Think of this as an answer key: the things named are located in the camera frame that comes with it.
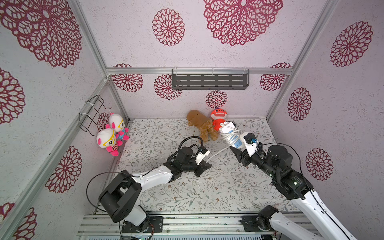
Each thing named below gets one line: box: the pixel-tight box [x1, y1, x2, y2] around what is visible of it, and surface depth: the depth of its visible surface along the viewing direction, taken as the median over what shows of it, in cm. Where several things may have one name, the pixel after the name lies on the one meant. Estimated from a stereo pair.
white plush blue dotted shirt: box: [105, 112, 130, 141], surface depth 96 cm
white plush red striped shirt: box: [96, 128, 124, 157], surface depth 87 cm
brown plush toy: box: [186, 109, 219, 143], surface depth 108 cm
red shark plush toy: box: [210, 107, 228, 132], surface depth 116 cm
